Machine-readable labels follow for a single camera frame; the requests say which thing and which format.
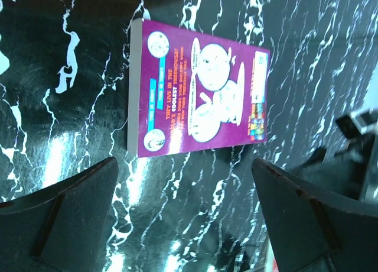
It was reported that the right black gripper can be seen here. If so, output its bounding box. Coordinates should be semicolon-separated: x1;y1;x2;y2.
304;133;377;201

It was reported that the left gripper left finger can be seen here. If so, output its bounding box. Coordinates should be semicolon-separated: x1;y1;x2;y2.
1;157;119;271

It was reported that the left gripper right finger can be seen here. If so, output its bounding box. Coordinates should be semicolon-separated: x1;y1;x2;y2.
252;158;377;271

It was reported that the purple 117-storey treehouse book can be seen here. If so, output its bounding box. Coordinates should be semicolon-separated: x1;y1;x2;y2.
126;18;271;157

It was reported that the red 13-storey treehouse book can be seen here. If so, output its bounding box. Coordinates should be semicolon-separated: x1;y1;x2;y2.
264;247;279;272

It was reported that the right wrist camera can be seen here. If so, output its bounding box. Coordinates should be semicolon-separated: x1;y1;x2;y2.
335;108;377;140

